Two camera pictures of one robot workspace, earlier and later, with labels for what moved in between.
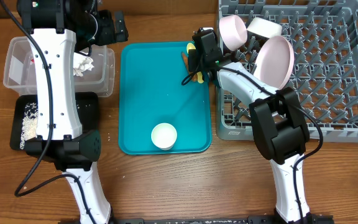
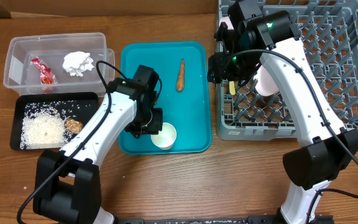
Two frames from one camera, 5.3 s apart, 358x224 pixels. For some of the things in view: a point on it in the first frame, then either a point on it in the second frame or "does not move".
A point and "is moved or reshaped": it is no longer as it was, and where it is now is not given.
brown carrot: (194, 77) to (180, 84)
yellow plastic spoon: (191, 46) is moved or reshaped
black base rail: (312, 219) does not move
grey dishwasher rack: (335, 73) does not move
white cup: (164, 135) does not move
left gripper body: (105, 33) to (148, 122)
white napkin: (81, 64) does not move
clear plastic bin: (20, 78) does not move
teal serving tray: (151, 93) does not move
